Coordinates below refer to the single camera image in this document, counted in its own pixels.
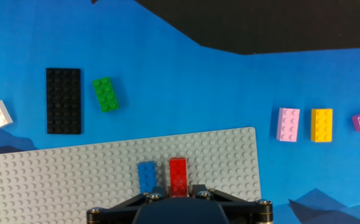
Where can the blue mountain print cloth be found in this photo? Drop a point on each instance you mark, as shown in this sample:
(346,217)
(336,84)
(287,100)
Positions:
(198,93)

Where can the red Lego brick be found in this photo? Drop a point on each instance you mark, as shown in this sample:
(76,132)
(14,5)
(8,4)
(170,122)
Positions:
(178,177)

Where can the yellow Lego brick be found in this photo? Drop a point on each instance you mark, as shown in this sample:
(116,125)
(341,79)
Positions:
(321,125)

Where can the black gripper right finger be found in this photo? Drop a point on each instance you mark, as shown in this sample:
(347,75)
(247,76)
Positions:
(245,213)

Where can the light pink Lego brick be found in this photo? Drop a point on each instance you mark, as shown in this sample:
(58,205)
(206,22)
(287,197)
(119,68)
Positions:
(288,124)

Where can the blue Lego brick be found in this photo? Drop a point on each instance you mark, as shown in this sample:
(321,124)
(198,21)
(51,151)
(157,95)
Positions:
(147,176)

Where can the grey Lego baseplate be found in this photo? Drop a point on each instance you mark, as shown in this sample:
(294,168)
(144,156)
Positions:
(58,183)

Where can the black Lego plate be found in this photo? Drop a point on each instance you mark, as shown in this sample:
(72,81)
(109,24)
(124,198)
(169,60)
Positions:
(63,101)

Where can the green Lego brick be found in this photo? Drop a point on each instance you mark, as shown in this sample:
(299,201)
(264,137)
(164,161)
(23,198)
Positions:
(106,94)

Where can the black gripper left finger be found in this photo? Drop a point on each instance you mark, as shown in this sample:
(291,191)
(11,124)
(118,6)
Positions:
(111,214)

